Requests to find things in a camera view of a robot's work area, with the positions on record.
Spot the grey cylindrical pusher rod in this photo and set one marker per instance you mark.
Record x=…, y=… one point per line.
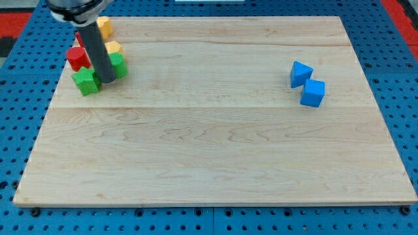
x=97, y=52

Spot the green star block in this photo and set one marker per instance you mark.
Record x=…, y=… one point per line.
x=86, y=81

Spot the yellow hexagon block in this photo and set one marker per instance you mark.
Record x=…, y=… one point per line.
x=114, y=47

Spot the red cylinder block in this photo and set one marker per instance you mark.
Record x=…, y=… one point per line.
x=78, y=58

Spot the green cylinder block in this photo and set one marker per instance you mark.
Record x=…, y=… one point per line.
x=118, y=62

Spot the red block behind rod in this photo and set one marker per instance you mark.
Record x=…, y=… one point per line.
x=79, y=39

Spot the yellow block at top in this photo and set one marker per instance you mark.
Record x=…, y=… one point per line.
x=105, y=26

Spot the wooden board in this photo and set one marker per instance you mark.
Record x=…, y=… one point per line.
x=206, y=116

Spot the blue triangle block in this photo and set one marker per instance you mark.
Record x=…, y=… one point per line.
x=299, y=74

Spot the blue cube block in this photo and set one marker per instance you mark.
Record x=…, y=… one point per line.
x=313, y=93

